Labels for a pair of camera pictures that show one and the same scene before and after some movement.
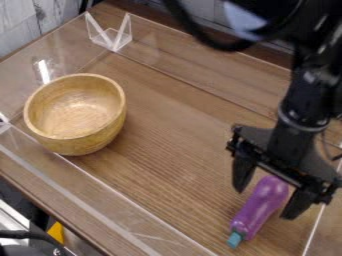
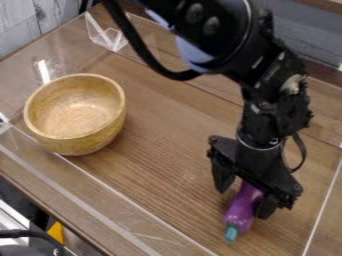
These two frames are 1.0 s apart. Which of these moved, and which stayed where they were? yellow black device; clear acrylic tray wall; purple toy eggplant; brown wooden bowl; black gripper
Moved: black gripper; purple toy eggplant
Stayed: clear acrylic tray wall; brown wooden bowl; yellow black device
